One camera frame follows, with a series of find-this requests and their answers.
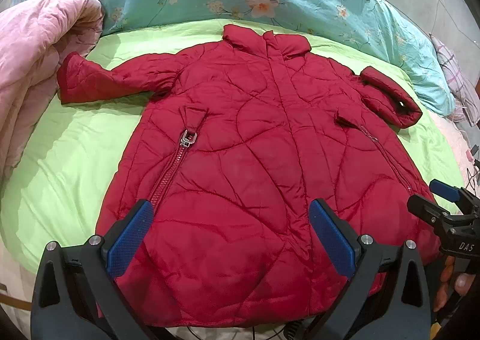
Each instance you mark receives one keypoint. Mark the person's right hand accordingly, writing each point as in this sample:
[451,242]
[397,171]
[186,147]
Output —
[460,282]

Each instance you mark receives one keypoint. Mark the pink folded quilt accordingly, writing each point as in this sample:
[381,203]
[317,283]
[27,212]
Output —
[36,37]

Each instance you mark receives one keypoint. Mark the teal floral duvet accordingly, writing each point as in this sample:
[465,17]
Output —
[374,27]

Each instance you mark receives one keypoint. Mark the red quilted puffer coat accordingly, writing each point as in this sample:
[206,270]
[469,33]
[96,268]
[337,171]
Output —
[238,138]

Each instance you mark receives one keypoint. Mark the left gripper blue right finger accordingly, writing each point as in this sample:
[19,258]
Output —
[337,237]

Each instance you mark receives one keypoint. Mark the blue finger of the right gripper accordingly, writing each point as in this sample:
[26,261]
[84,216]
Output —
[425,210]
[450,193]

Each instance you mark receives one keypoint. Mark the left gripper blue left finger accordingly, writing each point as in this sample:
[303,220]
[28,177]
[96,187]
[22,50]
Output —
[123,239]

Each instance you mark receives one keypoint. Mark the plaid cloth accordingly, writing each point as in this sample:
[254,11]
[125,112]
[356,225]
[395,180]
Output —
[463,91]

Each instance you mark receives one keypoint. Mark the green bed sheet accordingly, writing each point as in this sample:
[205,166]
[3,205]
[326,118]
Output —
[56,190]

